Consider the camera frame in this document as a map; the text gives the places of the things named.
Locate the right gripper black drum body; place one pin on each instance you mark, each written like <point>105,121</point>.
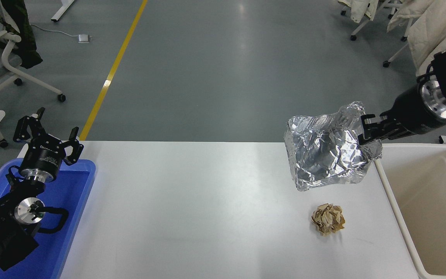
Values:
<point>409,114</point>

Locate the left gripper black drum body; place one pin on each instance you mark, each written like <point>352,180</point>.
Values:
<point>43,159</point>

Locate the silver foil tray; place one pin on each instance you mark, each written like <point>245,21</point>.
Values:
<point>323,155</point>

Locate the tan paper ball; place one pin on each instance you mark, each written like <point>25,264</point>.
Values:
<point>328,219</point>

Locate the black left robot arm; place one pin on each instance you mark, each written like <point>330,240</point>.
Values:
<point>2,236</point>

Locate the white chair with casters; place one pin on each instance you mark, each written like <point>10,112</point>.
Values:
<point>386,64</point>
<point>353,38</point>

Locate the blue plastic tray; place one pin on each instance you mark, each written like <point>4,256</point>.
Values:
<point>64,217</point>

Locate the large pale plastic bin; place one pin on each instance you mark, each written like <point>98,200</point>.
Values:
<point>432,201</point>

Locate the dark green jacket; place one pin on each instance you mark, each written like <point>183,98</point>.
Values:
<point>23,38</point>

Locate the large cream quilted coat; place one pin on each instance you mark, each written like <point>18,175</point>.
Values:
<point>439,23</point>

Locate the white power adapter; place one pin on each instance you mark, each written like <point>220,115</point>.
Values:
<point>84,38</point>

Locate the small cream coat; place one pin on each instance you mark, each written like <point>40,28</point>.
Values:
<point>362,9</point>

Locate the white desk leg base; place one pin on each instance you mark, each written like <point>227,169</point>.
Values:
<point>62,9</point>

